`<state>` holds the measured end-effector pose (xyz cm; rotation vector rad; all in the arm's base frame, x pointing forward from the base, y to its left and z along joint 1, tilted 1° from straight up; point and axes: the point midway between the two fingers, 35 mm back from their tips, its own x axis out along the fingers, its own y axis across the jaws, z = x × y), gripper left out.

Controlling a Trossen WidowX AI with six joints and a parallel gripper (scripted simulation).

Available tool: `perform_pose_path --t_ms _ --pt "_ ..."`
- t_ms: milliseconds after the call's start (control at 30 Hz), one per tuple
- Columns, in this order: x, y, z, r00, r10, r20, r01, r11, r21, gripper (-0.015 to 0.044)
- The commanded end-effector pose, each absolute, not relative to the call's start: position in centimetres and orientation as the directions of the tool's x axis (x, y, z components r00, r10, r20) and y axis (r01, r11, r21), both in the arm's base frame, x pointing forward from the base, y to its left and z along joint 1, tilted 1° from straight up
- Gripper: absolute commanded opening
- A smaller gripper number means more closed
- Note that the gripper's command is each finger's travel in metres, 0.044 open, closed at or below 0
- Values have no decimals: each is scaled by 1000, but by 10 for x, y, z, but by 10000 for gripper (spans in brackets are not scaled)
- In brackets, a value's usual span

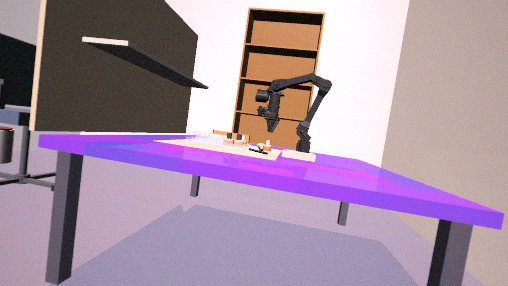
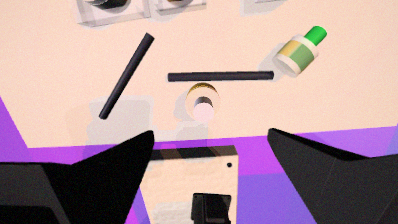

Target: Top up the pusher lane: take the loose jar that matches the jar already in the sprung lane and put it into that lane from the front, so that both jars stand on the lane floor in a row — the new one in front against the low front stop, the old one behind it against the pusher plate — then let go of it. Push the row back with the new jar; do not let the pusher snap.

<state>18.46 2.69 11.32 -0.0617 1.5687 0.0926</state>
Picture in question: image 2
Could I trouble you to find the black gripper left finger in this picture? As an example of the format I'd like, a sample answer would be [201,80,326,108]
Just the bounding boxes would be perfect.
[0,130,154,224]

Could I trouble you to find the dark grey rod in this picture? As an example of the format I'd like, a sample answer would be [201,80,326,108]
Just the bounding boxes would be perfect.
[167,71,274,82]
[99,32,155,120]

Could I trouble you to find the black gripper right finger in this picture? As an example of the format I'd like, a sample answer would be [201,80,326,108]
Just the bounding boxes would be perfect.
[267,128,398,224]

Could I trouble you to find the small jar with green cap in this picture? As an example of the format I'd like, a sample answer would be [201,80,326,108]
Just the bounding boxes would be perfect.
[272,26,327,78]

